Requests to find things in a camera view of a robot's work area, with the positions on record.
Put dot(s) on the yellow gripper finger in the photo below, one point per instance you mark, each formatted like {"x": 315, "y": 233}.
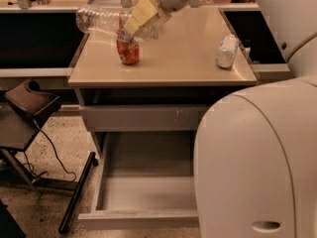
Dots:
{"x": 145, "y": 12}
{"x": 158, "y": 20}

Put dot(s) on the clear plastic water bottle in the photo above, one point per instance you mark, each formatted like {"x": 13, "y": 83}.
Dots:
{"x": 96, "y": 19}

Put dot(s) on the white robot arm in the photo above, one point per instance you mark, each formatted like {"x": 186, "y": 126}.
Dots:
{"x": 255, "y": 151}

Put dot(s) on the grey drawer cabinet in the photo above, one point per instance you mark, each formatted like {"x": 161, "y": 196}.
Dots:
{"x": 178, "y": 68}

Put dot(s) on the white crumpled plastic bottle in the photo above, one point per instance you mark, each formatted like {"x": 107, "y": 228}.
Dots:
{"x": 227, "y": 51}

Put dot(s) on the grey middle drawer front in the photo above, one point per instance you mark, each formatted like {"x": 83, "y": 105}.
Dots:
{"x": 132, "y": 118}

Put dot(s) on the open grey bottom drawer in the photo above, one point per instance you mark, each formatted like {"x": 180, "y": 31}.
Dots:
{"x": 144, "y": 181}

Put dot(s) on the orange soda can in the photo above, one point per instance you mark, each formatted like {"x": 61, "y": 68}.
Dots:
{"x": 127, "y": 48}

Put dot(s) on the black cart leg bar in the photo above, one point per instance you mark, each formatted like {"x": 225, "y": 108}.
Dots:
{"x": 91, "y": 162}

